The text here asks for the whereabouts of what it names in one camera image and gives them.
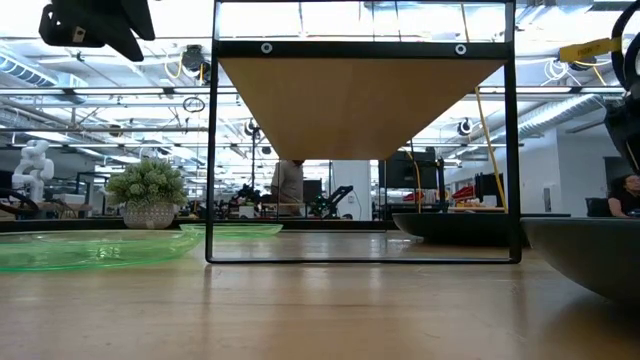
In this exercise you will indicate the wooden shelf black metal frame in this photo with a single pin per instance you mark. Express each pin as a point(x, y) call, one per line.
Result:
point(350, 110)

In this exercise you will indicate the green potted plant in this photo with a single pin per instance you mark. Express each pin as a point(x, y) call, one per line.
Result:
point(147, 185)

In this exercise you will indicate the white humanoid robot figure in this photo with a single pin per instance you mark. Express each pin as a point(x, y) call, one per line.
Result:
point(34, 167)

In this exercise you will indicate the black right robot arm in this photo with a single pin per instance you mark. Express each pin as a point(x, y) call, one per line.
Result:
point(625, 130)

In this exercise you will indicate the red background object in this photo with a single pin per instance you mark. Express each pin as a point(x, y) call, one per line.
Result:
point(464, 193)

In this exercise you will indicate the black office chair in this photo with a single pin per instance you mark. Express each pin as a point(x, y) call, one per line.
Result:
point(596, 207)

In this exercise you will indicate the person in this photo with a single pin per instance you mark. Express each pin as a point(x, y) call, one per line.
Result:
point(289, 182)
point(625, 197)

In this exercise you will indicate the black background robot arm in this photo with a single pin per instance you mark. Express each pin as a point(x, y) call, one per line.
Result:
point(246, 192)
point(330, 202)

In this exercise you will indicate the green transparent plate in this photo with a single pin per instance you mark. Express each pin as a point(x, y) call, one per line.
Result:
point(240, 230)
point(75, 250)

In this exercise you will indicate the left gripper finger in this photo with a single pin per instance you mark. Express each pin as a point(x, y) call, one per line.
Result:
point(127, 25)
point(65, 22)

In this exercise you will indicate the dark green plate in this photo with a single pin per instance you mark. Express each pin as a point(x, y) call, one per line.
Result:
point(460, 230)
point(590, 255)

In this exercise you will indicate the black monitor on stand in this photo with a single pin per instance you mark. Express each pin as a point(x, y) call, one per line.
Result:
point(400, 172)

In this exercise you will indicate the black aluminium table frame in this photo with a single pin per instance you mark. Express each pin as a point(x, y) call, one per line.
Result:
point(60, 224)

